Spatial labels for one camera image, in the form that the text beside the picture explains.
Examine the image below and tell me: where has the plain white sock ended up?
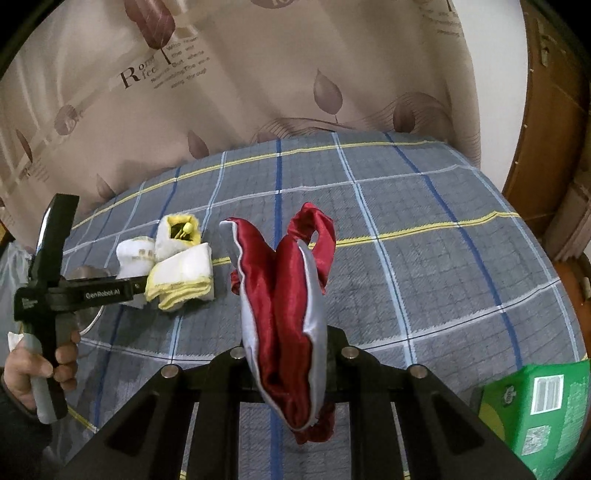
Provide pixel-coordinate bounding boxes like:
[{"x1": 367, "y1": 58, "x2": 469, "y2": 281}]
[{"x1": 115, "y1": 235, "x2": 155, "y2": 280}]

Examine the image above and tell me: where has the brown wooden door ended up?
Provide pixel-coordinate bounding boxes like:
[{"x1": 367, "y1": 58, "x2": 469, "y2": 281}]
[{"x1": 501, "y1": 0, "x2": 591, "y2": 278}]

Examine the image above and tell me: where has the green cardboard box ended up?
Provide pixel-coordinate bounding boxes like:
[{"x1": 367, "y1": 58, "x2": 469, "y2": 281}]
[{"x1": 471, "y1": 360, "x2": 585, "y2": 480}]

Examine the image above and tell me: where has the grey plaid bed sheet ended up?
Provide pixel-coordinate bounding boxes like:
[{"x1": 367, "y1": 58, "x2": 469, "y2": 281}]
[{"x1": 60, "y1": 131, "x2": 587, "y2": 480}]

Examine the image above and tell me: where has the red and white satin cloth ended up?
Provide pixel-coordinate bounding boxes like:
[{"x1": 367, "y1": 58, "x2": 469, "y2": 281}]
[{"x1": 219, "y1": 202, "x2": 338, "y2": 445}]

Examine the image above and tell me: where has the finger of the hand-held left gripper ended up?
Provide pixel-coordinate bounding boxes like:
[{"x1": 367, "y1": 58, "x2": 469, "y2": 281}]
[{"x1": 117, "y1": 276, "x2": 153, "y2": 309}]

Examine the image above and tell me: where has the small metal bowl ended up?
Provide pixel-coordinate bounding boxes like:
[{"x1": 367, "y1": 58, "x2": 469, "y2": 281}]
[{"x1": 67, "y1": 265, "x2": 118, "y2": 335}]

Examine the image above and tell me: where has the white sock with yellow lining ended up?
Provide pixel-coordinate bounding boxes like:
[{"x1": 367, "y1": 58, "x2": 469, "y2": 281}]
[{"x1": 154, "y1": 215, "x2": 202, "y2": 259}]

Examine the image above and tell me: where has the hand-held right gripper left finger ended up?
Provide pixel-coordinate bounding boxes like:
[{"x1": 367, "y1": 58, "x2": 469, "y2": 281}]
[{"x1": 55, "y1": 346, "x2": 259, "y2": 480}]

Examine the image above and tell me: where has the beige leaf print curtain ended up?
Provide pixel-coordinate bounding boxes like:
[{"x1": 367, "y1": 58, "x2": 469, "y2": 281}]
[{"x1": 0, "y1": 0, "x2": 527, "y2": 241}]

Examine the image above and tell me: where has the white sock with yellow trim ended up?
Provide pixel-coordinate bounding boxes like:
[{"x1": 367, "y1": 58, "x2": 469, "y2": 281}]
[{"x1": 144, "y1": 243, "x2": 215, "y2": 311}]

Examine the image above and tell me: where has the person's left forearm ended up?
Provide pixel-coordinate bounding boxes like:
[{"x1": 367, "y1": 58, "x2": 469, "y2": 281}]
[{"x1": 0, "y1": 369, "x2": 54, "y2": 480}]

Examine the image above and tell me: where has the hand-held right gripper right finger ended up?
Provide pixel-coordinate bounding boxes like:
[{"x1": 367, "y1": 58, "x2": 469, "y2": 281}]
[{"x1": 323, "y1": 325, "x2": 536, "y2": 480}]

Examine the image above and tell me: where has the person's left hand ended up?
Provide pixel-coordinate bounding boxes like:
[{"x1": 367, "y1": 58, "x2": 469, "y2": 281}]
[{"x1": 2, "y1": 330, "x2": 81, "y2": 398}]

